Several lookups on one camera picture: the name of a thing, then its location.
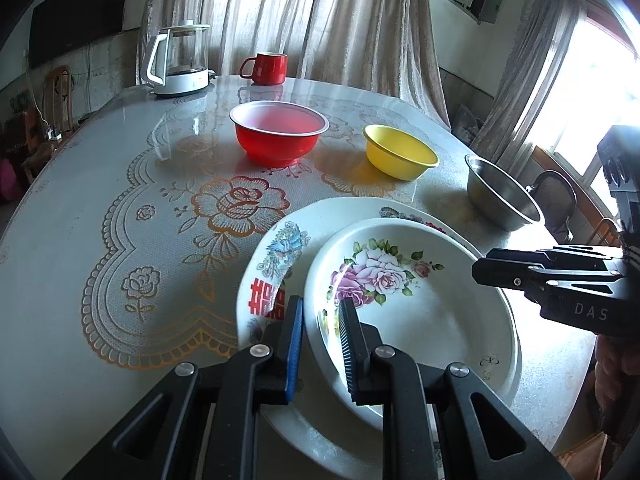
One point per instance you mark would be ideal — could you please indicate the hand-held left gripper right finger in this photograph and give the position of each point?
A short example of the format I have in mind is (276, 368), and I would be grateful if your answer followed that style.
(347, 355)

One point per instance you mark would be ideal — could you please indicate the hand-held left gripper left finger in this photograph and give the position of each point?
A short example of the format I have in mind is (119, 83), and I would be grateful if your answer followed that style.
(295, 350)

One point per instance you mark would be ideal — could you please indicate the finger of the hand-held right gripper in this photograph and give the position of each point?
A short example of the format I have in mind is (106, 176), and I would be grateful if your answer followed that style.
(550, 254)
(525, 274)

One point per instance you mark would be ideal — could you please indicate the white plate with red characters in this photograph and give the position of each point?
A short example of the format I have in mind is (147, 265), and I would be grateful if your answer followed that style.
(272, 280)

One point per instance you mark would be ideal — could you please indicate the stainless steel bowl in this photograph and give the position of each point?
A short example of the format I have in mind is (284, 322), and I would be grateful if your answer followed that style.
(500, 200)

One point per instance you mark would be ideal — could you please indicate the white plate with rose print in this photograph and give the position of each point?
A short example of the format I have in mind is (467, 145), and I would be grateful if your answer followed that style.
(425, 320)

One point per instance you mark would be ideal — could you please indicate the yellow bowl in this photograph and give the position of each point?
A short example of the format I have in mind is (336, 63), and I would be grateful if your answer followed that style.
(400, 152)

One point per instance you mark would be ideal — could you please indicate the red plastic bowl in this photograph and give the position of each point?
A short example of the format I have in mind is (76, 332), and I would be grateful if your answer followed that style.
(280, 130)

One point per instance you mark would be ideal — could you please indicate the person's right hand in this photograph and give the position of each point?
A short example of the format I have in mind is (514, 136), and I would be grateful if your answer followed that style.
(617, 380)

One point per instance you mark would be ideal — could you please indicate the dark round-back chair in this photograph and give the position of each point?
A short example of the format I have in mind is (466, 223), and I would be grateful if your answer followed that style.
(555, 200)

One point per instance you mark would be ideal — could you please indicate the slatted wooden chair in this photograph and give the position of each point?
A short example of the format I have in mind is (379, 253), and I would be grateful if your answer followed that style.
(602, 232)

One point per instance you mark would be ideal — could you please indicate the window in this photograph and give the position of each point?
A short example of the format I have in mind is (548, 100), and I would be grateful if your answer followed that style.
(590, 100)

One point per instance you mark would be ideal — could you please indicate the grey window curtain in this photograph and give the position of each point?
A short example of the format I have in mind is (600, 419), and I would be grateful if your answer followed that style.
(535, 70)

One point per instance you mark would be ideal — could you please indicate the floral print tablecloth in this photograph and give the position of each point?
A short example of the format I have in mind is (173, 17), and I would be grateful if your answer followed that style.
(125, 210)

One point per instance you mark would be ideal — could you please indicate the red mug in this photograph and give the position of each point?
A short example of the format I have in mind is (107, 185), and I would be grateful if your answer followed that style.
(267, 70)

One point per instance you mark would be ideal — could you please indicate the glass electric kettle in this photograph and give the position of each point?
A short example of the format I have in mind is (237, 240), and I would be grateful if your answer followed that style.
(182, 77)

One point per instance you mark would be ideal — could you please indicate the pink bag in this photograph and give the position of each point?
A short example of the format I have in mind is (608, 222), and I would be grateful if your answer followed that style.
(7, 180)

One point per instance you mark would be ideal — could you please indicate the beige patterned curtain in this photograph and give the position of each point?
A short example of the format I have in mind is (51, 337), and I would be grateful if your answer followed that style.
(300, 15)

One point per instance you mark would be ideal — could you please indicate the black wall television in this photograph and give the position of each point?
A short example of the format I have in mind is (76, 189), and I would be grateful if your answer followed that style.
(75, 15)

